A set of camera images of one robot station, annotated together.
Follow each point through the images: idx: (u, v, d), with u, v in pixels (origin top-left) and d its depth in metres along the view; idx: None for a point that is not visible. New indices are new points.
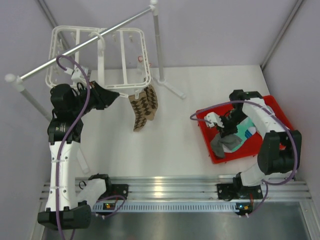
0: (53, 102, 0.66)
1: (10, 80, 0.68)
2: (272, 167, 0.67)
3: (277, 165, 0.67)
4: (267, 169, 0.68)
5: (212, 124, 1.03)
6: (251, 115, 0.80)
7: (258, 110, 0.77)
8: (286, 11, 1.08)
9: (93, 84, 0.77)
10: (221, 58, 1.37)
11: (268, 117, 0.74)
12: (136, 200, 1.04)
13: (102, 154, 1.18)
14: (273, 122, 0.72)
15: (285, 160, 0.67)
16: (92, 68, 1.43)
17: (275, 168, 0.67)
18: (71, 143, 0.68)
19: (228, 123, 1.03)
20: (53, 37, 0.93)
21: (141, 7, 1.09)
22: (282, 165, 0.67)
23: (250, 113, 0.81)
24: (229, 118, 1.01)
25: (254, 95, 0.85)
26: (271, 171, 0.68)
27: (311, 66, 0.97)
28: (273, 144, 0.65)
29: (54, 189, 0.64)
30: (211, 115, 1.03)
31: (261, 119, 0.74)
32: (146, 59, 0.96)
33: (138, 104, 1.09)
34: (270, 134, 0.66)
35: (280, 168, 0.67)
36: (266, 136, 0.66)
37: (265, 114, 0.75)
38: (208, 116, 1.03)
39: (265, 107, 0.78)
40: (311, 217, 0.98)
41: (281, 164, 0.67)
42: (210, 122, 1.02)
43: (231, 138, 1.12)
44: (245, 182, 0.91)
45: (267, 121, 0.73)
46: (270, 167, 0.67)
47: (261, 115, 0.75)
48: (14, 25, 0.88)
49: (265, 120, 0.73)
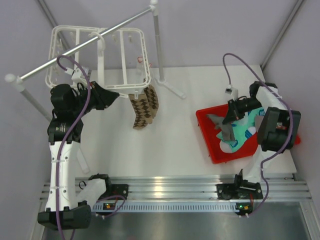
0: (53, 102, 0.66)
1: (10, 80, 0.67)
2: (266, 140, 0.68)
3: (272, 139, 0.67)
4: (262, 141, 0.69)
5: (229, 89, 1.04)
6: (261, 97, 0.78)
7: (269, 92, 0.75)
8: (286, 11, 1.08)
9: (94, 85, 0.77)
10: (222, 58, 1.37)
11: (275, 99, 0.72)
12: (136, 200, 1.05)
13: (102, 154, 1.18)
14: (279, 103, 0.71)
15: (280, 136, 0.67)
16: (92, 68, 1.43)
17: (269, 143, 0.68)
18: (71, 143, 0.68)
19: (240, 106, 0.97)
20: (53, 37, 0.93)
21: (141, 7, 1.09)
22: (277, 140, 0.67)
23: (260, 96, 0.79)
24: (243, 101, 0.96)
25: (273, 85, 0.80)
26: (265, 145, 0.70)
27: (312, 66, 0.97)
28: (270, 117, 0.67)
29: (54, 189, 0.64)
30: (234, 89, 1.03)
31: (268, 100, 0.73)
32: (146, 59, 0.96)
33: (138, 104, 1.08)
34: (272, 108, 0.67)
35: (274, 143, 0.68)
36: (267, 109, 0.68)
37: (274, 95, 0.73)
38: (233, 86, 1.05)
39: (276, 92, 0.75)
40: (311, 217, 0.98)
41: (276, 139, 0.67)
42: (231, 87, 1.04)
43: (226, 130, 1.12)
44: (245, 176, 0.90)
45: (274, 102, 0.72)
46: (264, 140, 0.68)
47: (269, 96, 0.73)
48: (13, 24, 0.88)
49: (272, 100, 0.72)
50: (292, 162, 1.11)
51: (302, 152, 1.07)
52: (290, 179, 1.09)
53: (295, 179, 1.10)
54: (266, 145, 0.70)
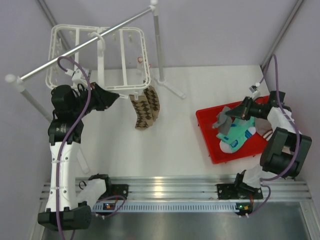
0: (54, 103, 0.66)
1: (10, 80, 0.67)
2: (270, 162, 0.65)
3: (276, 162, 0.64)
4: (264, 163, 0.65)
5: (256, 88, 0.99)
6: (272, 118, 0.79)
7: (281, 113, 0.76)
8: (286, 11, 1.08)
9: (94, 86, 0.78)
10: (222, 58, 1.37)
11: (286, 120, 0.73)
12: (135, 200, 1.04)
13: (102, 154, 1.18)
14: (288, 124, 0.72)
15: (285, 160, 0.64)
16: (92, 68, 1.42)
17: (272, 165, 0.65)
18: (71, 143, 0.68)
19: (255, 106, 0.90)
20: (53, 36, 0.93)
21: (141, 7, 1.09)
22: (281, 165, 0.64)
23: (272, 118, 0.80)
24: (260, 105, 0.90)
25: (288, 109, 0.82)
26: (267, 167, 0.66)
27: (312, 66, 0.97)
28: (277, 138, 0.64)
29: (54, 189, 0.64)
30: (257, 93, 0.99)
31: (279, 120, 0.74)
32: (146, 60, 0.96)
33: (138, 105, 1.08)
34: (280, 129, 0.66)
35: (277, 167, 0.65)
36: (276, 129, 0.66)
37: (285, 117, 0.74)
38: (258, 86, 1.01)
39: (288, 115, 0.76)
40: (311, 217, 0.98)
41: (280, 163, 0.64)
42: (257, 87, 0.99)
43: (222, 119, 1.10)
44: (246, 180, 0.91)
45: (284, 122, 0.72)
46: (267, 161, 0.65)
47: (280, 117, 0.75)
48: (13, 23, 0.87)
49: (282, 120, 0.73)
50: None
51: None
52: (290, 179, 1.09)
53: (295, 179, 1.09)
54: (268, 168, 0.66)
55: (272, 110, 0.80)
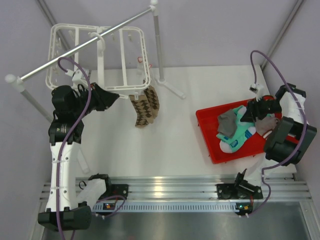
0: (55, 103, 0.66)
1: (10, 80, 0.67)
2: (272, 148, 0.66)
3: (277, 149, 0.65)
4: (266, 148, 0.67)
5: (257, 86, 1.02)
6: (284, 103, 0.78)
7: (292, 100, 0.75)
8: (286, 11, 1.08)
9: (94, 86, 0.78)
10: (222, 58, 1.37)
11: (296, 109, 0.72)
12: (136, 200, 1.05)
13: (102, 154, 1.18)
14: (297, 114, 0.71)
15: (287, 148, 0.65)
16: (92, 68, 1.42)
17: (273, 151, 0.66)
18: (71, 144, 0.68)
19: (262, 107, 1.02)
20: (52, 35, 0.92)
21: (141, 7, 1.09)
22: (283, 151, 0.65)
23: (284, 102, 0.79)
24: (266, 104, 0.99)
25: (302, 93, 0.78)
26: (269, 153, 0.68)
27: (312, 66, 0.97)
28: (282, 127, 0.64)
29: (54, 189, 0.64)
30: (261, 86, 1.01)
31: (288, 109, 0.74)
32: (146, 60, 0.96)
33: (139, 105, 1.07)
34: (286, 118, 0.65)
35: (278, 153, 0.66)
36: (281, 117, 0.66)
37: (296, 105, 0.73)
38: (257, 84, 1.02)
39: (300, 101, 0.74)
40: (311, 217, 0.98)
41: (282, 150, 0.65)
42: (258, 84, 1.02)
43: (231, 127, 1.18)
44: (247, 176, 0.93)
45: (293, 112, 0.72)
46: (269, 147, 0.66)
47: (291, 104, 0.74)
48: (12, 23, 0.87)
49: (291, 109, 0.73)
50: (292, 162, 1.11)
51: None
52: (290, 179, 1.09)
53: (295, 179, 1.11)
54: (270, 153, 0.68)
55: (285, 95, 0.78)
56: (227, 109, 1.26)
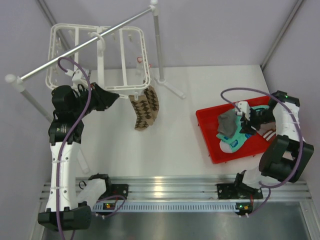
0: (55, 104, 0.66)
1: (10, 80, 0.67)
2: (269, 168, 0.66)
3: (275, 169, 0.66)
4: (264, 168, 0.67)
5: (240, 113, 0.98)
6: (277, 115, 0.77)
7: (286, 112, 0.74)
8: (286, 11, 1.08)
9: (94, 86, 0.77)
10: (222, 58, 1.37)
11: (290, 123, 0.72)
12: (136, 200, 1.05)
13: (102, 154, 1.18)
14: (292, 129, 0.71)
15: (285, 167, 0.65)
16: (92, 68, 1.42)
17: (271, 171, 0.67)
18: (71, 144, 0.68)
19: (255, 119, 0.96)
20: (52, 35, 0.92)
21: (141, 7, 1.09)
22: (280, 171, 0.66)
23: (277, 114, 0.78)
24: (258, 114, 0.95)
25: (294, 101, 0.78)
26: (266, 172, 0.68)
27: (312, 67, 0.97)
28: (277, 147, 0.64)
29: (54, 189, 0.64)
30: (243, 104, 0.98)
31: (283, 121, 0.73)
32: (146, 60, 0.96)
33: (138, 105, 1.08)
34: (281, 137, 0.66)
35: (276, 172, 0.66)
36: (276, 137, 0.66)
37: (291, 118, 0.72)
38: (240, 104, 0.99)
39: (294, 114, 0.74)
40: (311, 217, 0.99)
41: (279, 169, 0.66)
42: (239, 109, 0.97)
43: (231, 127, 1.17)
44: (246, 180, 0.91)
45: (288, 126, 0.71)
46: (266, 167, 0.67)
47: (285, 117, 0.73)
48: (12, 23, 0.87)
49: (287, 123, 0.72)
50: None
51: None
52: None
53: None
54: (268, 173, 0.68)
55: (278, 106, 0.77)
56: (227, 109, 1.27)
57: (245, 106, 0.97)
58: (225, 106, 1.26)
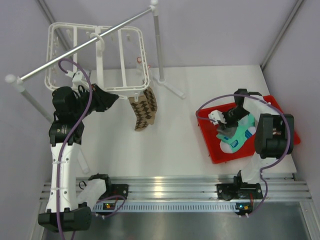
0: (55, 105, 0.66)
1: (10, 81, 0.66)
2: (265, 148, 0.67)
3: (271, 146, 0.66)
4: (261, 150, 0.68)
5: (216, 122, 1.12)
6: (249, 107, 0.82)
7: (255, 101, 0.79)
8: (286, 11, 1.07)
9: (95, 87, 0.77)
10: (222, 58, 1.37)
11: (265, 106, 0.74)
12: (136, 200, 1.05)
13: (102, 154, 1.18)
14: (268, 109, 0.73)
15: (280, 143, 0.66)
16: (92, 68, 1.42)
17: (268, 150, 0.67)
18: (72, 145, 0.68)
19: (230, 118, 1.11)
20: (50, 35, 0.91)
21: (140, 7, 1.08)
22: (277, 147, 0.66)
23: (249, 106, 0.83)
24: (231, 114, 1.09)
25: (256, 94, 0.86)
26: (265, 153, 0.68)
27: (312, 67, 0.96)
28: (266, 125, 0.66)
29: (54, 190, 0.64)
30: (215, 113, 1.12)
31: (258, 107, 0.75)
32: (144, 60, 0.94)
33: (138, 107, 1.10)
34: (264, 114, 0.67)
35: (274, 150, 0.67)
36: (260, 116, 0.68)
37: (262, 103, 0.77)
38: (212, 114, 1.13)
39: (262, 100, 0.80)
40: (311, 217, 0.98)
41: (275, 146, 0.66)
42: (214, 120, 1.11)
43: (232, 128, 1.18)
44: (245, 178, 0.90)
45: (263, 108, 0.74)
46: (263, 148, 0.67)
47: (257, 104, 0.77)
48: (11, 22, 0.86)
49: (262, 106, 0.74)
50: (292, 162, 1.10)
51: (303, 153, 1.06)
52: (290, 179, 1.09)
53: (295, 179, 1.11)
54: (266, 153, 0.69)
55: (247, 99, 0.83)
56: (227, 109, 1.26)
57: (217, 115, 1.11)
58: (221, 107, 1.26)
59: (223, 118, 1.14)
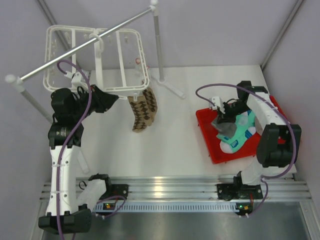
0: (54, 107, 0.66)
1: (10, 81, 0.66)
2: (269, 158, 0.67)
3: (274, 157, 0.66)
4: (264, 160, 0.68)
5: (215, 107, 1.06)
6: (253, 106, 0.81)
7: (261, 102, 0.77)
8: (287, 11, 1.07)
9: (94, 88, 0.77)
10: (222, 58, 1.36)
11: (271, 110, 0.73)
12: (136, 200, 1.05)
13: (102, 154, 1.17)
14: (274, 115, 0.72)
15: (283, 154, 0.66)
16: (92, 68, 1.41)
17: (271, 161, 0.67)
18: (71, 147, 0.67)
19: (230, 110, 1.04)
20: (48, 37, 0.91)
21: (141, 7, 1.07)
22: (280, 157, 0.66)
23: (253, 105, 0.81)
24: (232, 106, 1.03)
25: (262, 90, 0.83)
26: (268, 162, 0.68)
27: (313, 67, 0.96)
28: (271, 136, 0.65)
29: (54, 194, 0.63)
30: (217, 99, 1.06)
31: (264, 111, 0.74)
32: (143, 61, 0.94)
33: (137, 107, 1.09)
34: (270, 126, 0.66)
35: (277, 160, 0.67)
36: (266, 127, 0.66)
37: (268, 106, 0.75)
38: (213, 98, 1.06)
39: (268, 100, 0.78)
40: (311, 217, 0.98)
41: (279, 156, 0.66)
42: (214, 104, 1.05)
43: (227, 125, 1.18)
44: (246, 180, 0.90)
45: (269, 114, 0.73)
46: (266, 158, 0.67)
47: (263, 107, 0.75)
48: (11, 23, 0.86)
49: (268, 112, 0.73)
50: None
51: (303, 153, 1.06)
52: (290, 179, 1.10)
53: (295, 179, 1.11)
54: (269, 163, 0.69)
55: (251, 97, 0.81)
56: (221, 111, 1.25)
57: (219, 101, 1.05)
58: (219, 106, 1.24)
59: (222, 106, 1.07)
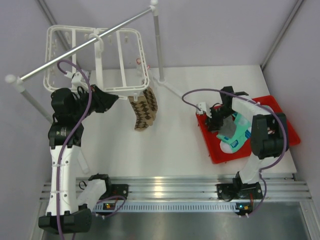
0: (54, 107, 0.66)
1: (10, 80, 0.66)
2: (263, 149, 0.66)
3: (269, 147, 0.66)
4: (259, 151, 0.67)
5: (201, 112, 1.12)
6: (238, 107, 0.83)
7: (244, 102, 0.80)
8: (287, 11, 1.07)
9: (94, 88, 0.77)
10: (222, 58, 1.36)
11: (255, 106, 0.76)
12: (136, 200, 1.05)
13: (102, 154, 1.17)
14: (259, 109, 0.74)
15: (276, 142, 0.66)
16: (92, 68, 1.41)
17: (267, 151, 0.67)
18: (71, 147, 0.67)
19: (216, 115, 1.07)
20: (49, 37, 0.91)
21: (140, 6, 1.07)
22: (274, 146, 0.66)
23: (238, 107, 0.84)
24: (218, 111, 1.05)
25: (243, 93, 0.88)
26: (264, 154, 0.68)
27: (312, 67, 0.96)
28: (260, 126, 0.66)
29: (54, 193, 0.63)
30: (203, 104, 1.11)
31: (248, 108, 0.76)
32: (144, 61, 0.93)
33: (138, 107, 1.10)
34: (257, 116, 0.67)
35: (272, 150, 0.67)
36: (254, 118, 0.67)
37: (251, 104, 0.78)
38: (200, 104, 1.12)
39: (251, 100, 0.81)
40: (311, 217, 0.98)
41: (272, 146, 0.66)
42: (200, 109, 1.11)
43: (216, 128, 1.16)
44: (244, 179, 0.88)
45: (254, 109, 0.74)
46: (261, 149, 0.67)
47: (247, 105, 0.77)
48: (11, 24, 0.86)
49: (252, 108, 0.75)
50: (292, 162, 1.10)
51: (303, 153, 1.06)
52: (290, 179, 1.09)
53: (295, 179, 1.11)
54: (265, 154, 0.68)
55: (235, 100, 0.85)
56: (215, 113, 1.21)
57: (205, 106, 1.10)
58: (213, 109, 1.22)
59: (209, 112, 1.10)
